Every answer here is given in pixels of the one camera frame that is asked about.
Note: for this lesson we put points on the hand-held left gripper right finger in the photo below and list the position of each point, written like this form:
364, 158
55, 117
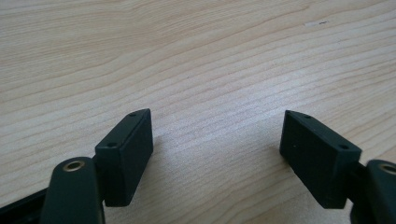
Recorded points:
317, 161

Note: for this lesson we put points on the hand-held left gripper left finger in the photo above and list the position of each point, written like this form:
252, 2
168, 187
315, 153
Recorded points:
124, 161

